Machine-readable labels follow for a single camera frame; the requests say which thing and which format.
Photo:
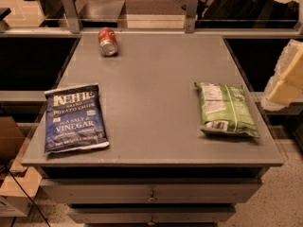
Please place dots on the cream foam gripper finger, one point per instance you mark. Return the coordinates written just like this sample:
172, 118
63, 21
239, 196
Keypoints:
286, 84

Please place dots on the green jalapeno chip bag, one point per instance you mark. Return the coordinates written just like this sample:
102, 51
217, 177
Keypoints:
224, 110

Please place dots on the black bag behind glass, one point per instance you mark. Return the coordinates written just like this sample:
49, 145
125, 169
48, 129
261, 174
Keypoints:
249, 14

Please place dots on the blue Kettle chip bag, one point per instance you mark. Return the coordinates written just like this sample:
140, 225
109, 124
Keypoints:
73, 119

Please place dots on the upper grey drawer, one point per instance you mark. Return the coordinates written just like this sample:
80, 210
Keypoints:
77, 191

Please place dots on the grey drawer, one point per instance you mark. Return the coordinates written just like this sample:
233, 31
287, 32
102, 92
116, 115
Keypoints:
77, 191
160, 214

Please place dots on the upper drawer knob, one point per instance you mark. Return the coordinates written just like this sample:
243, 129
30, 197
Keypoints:
151, 197

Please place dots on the drawer knob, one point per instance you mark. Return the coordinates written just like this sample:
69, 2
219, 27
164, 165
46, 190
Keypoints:
151, 197
151, 222

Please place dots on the red soda can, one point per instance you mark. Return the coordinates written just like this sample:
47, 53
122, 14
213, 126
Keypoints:
107, 42

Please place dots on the lower grey drawer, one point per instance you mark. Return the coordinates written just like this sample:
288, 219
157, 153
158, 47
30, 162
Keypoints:
160, 214

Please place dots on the lower drawer knob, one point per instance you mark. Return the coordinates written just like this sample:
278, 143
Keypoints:
151, 222

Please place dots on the cardboard box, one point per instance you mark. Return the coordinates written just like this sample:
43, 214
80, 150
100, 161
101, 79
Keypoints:
19, 184

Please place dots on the right metal bracket post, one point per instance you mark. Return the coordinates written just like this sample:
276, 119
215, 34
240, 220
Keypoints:
189, 23

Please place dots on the metal bracket post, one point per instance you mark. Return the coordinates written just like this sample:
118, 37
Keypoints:
189, 23
71, 16

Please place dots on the left metal bracket post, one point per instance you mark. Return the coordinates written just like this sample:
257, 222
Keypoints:
71, 16

